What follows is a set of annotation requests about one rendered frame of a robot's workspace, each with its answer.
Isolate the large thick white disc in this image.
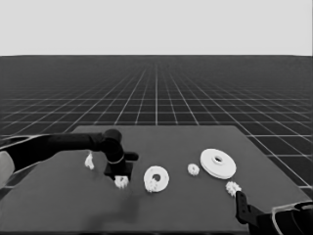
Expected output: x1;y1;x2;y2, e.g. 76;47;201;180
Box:
200;148;238;180

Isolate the small white T-shaped piece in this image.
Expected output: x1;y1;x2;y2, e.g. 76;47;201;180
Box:
84;152;96;170

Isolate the white round carrier with pins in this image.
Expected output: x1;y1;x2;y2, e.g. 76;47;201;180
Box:
143;164;171;194

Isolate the white toothed gear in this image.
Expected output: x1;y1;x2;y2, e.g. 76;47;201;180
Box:
113;174;130;190
144;178;159;194
187;163;201;177
225;180;243;198

